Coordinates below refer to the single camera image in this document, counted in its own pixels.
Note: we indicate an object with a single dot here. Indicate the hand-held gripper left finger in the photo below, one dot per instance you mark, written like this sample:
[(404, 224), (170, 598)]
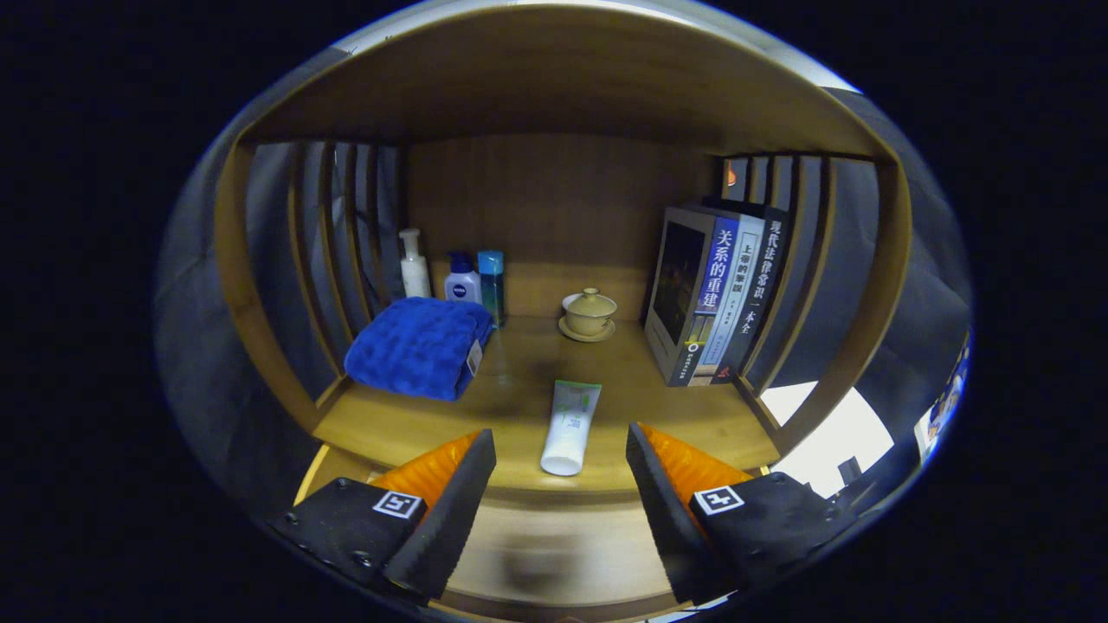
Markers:
[(454, 519)]

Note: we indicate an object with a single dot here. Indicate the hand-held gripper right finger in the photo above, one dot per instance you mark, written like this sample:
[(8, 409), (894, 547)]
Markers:
[(671, 519)]

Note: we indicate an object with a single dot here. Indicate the white green cosmetic tube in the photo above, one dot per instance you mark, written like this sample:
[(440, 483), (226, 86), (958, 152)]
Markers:
[(567, 433)]

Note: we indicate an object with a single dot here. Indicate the wooden countertop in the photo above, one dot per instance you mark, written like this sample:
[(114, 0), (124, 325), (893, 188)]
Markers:
[(519, 407)]

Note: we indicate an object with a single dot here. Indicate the wooden cabinet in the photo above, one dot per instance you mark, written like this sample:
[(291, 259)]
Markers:
[(537, 199)]

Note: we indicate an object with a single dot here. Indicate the folded blue towel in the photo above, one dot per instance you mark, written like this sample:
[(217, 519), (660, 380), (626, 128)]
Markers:
[(415, 346)]

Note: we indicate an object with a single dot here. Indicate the ceramic saucer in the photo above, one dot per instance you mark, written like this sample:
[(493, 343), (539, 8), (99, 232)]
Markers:
[(587, 338)]

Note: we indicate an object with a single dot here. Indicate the lidded ceramic teacup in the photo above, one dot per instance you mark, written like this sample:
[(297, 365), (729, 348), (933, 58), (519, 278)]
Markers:
[(590, 311)]

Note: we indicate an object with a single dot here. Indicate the white bottle with blue cap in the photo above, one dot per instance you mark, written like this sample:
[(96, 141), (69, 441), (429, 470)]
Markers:
[(462, 288)]

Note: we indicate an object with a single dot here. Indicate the blue spine book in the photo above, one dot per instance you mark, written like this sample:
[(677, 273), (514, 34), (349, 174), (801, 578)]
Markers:
[(679, 285)]

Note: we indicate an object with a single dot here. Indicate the teal bottle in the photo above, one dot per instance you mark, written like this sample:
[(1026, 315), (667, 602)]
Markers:
[(491, 285)]

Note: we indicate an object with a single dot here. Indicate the grey spine book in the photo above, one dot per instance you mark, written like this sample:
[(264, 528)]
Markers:
[(740, 285)]

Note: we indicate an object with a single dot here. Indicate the white pump bottle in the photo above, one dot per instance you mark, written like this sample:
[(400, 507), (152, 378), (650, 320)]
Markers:
[(415, 277)]

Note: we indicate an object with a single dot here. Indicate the black spine book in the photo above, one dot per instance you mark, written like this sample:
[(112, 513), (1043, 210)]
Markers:
[(766, 277)]

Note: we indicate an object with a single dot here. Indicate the blue dotted gift bag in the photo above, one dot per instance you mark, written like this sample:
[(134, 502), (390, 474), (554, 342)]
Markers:
[(943, 407)]

